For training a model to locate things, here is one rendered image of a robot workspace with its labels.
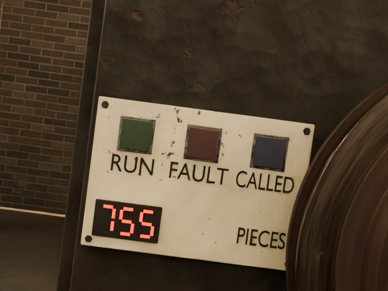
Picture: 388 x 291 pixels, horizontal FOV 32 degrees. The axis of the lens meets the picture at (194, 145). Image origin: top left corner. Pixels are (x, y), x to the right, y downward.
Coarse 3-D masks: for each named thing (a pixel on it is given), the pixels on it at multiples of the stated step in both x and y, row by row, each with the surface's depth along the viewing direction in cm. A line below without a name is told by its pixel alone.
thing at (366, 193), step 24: (384, 168) 66; (360, 192) 66; (384, 192) 66; (360, 216) 66; (384, 216) 65; (336, 240) 68; (360, 240) 66; (384, 240) 64; (336, 264) 66; (360, 264) 66; (384, 264) 64; (336, 288) 66; (360, 288) 66; (384, 288) 64
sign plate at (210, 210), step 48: (96, 144) 80; (240, 144) 80; (288, 144) 80; (96, 192) 80; (144, 192) 81; (192, 192) 81; (240, 192) 81; (288, 192) 81; (96, 240) 81; (144, 240) 81; (192, 240) 81; (240, 240) 81
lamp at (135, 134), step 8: (128, 120) 80; (136, 120) 80; (128, 128) 80; (136, 128) 80; (144, 128) 80; (128, 136) 80; (136, 136) 80; (144, 136) 80; (120, 144) 80; (128, 144) 80; (136, 144) 80; (144, 144) 80
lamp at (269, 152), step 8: (256, 136) 80; (256, 144) 80; (264, 144) 80; (272, 144) 80; (280, 144) 80; (256, 152) 80; (264, 152) 80; (272, 152) 80; (280, 152) 80; (256, 160) 80; (264, 160) 80; (272, 160) 80; (280, 160) 80; (280, 168) 80
